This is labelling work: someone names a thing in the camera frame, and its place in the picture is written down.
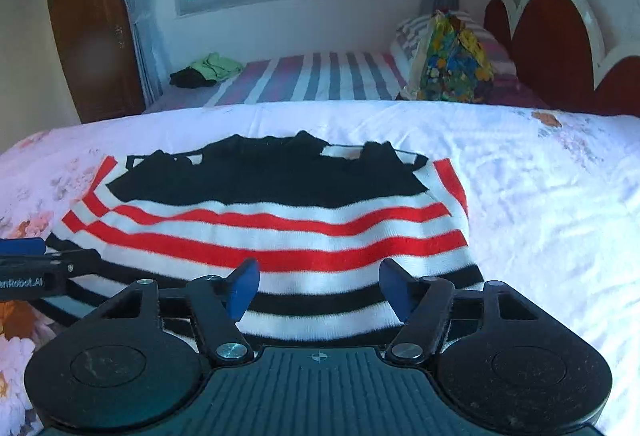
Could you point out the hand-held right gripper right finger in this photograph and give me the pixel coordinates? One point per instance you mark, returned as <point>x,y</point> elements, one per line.
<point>395,288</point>

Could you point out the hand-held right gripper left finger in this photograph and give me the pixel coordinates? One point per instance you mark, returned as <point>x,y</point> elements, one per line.
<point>243,288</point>

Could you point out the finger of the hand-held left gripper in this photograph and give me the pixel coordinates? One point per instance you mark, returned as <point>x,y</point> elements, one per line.
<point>22,246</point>

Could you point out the striped knit sweater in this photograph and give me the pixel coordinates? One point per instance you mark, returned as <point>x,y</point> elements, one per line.
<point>280,226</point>

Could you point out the dark cloth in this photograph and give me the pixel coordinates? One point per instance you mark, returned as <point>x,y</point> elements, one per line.
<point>190,78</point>

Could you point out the striped mattress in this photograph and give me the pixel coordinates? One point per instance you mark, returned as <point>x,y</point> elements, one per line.
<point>310,76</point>

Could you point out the green cloth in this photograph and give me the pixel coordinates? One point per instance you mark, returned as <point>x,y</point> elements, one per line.
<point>217,65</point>

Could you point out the brown wooden door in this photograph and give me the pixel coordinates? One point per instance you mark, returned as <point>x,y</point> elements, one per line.
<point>90,26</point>

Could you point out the striped pillow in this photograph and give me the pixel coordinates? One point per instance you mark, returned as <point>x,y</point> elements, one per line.
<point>410,36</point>

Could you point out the red and white headboard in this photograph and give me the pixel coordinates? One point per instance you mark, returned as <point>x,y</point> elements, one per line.
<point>545,46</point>

